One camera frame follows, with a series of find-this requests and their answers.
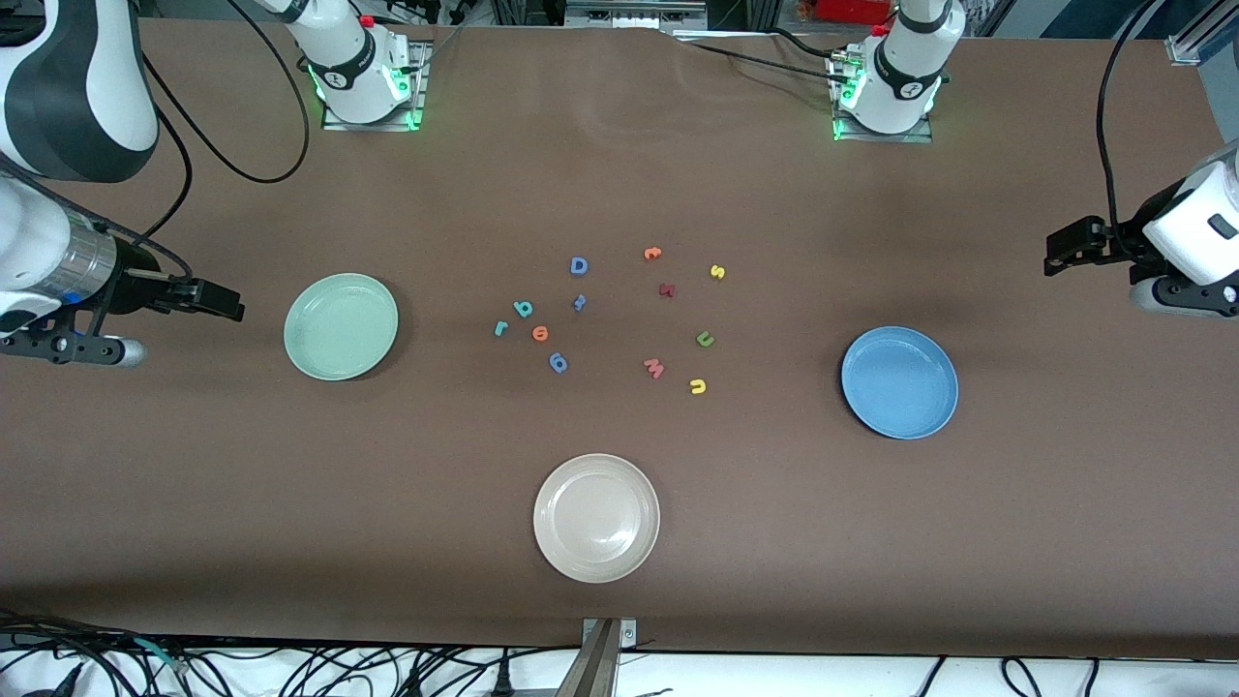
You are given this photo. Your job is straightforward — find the black table cable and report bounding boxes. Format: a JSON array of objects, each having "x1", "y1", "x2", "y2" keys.
[
  {"x1": 770, "y1": 26, "x2": 853, "y2": 61},
  {"x1": 676, "y1": 37, "x2": 843, "y2": 80}
]

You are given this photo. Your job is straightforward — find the pale green plate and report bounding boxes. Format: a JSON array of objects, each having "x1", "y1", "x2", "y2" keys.
[{"x1": 283, "y1": 272, "x2": 401, "y2": 382}]

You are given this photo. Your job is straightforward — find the silver aluminium frame profile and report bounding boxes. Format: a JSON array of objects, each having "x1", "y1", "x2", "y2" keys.
[{"x1": 1165, "y1": 0, "x2": 1239, "y2": 67}]

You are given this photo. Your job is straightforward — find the beige plate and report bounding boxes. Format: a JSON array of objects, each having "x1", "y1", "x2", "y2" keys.
[{"x1": 531, "y1": 452, "x2": 663, "y2": 586}]

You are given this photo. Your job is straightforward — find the silver metal bracket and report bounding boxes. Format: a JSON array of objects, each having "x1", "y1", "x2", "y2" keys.
[{"x1": 555, "y1": 617, "x2": 640, "y2": 697}]

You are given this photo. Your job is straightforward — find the grey metal rack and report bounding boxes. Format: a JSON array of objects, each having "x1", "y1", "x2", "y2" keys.
[{"x1": 563, "y1": 0, "x2": 710, "y2": 30}]

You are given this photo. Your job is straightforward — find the teal cable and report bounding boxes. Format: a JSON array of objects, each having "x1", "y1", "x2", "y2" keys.
[{"x1": 130, "y1": 636, "x2": 191, "y2": 677}]

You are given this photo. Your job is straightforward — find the blue plate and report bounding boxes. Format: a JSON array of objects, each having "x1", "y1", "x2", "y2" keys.
[{"x1": 839, "y1": 325, "x2": 961, "y2": 441}]

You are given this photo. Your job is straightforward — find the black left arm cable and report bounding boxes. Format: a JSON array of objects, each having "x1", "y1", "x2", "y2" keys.
[{"x1": 1094, "y1": 0, "x2": 1167, "y2": 255}]

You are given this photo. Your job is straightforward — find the red box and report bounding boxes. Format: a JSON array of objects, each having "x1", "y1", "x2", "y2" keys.
[{"x1": 811, "y1": 0, "x2": 897, "y2": 26}]

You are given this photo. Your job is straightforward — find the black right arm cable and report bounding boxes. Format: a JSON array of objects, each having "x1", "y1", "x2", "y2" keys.
[{"x1": 136, "y1": 0, "x2": 313, "y2": 282}]

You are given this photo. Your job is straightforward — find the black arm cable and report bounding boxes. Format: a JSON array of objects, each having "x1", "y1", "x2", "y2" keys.
[
  {"x1": 1094, "y1": 0, "x2": 1167, "y2": 255},
  {"x1": 136, "y1": 0, "x2": 313, "y2": 282}
]

